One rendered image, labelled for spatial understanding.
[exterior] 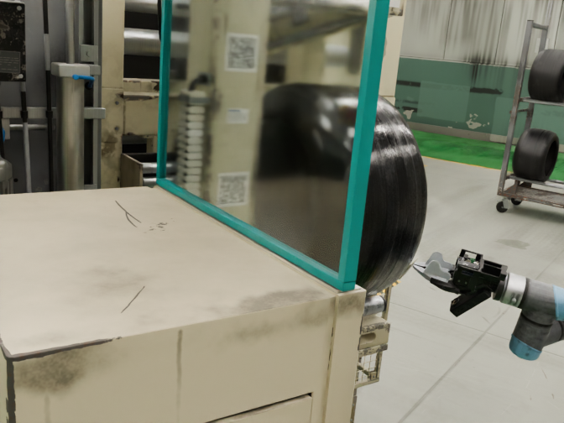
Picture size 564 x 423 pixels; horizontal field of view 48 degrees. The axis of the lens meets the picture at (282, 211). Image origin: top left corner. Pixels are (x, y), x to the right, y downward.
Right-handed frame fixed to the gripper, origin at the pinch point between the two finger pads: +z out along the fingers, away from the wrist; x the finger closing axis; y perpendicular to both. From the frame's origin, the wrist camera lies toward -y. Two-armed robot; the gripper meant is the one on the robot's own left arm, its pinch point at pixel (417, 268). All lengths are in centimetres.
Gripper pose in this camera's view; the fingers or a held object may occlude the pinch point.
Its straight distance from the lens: 161.1
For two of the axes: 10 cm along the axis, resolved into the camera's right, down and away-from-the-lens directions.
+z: -9.4, -2.7, 2.0
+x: -3.2, 5.3, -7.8
